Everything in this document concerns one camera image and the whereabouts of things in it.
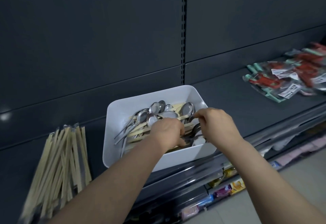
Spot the person's right hand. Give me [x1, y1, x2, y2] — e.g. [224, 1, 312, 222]
[194, 108, 244, 151]

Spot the person's left hand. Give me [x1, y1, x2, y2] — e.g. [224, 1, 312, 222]
[150, 118, 187, 153]

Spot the person's left forearm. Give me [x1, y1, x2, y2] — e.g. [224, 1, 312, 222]
[47, 133, 179, 224]

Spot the person's right forearm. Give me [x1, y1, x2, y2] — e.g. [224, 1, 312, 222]
[215, 140, 326, 224]

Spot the pile of metal spoons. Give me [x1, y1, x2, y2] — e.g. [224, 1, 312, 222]
[114, 100, 207, 158]

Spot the yellow snack packet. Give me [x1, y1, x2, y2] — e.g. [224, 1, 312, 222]
[223, 166, 237, 179]

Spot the white plastic bin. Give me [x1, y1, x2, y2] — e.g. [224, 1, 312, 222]
[102, 85, 217, 173]

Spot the purple snack packet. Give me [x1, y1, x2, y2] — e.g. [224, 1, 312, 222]
[213, 186, 233, 200]

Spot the blue snack packet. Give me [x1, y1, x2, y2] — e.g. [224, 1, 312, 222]
[197, 194, 214, 208]

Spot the orange snack box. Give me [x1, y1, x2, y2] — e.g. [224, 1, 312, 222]
[230, 178, 246, 195]

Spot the pink snack packet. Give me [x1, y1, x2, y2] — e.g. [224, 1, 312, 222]
[181, 205, 200, 220]

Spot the slotted shelf upright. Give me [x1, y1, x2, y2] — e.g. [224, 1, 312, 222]
[181, 0, 188, 85]

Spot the pile of red teal packaged tools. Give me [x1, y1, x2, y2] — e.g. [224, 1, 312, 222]
[242, 42, 326, 104]

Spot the row of pink packaged goods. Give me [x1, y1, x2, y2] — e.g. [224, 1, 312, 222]
[276, 136, 326, 164]

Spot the dark grey shelving unit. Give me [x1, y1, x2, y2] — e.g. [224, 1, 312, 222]
[0, 0, 326, 224]

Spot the heap of wrapped wooden chopsticks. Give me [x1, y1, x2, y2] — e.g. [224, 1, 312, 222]
[20, 123, 93, 222]

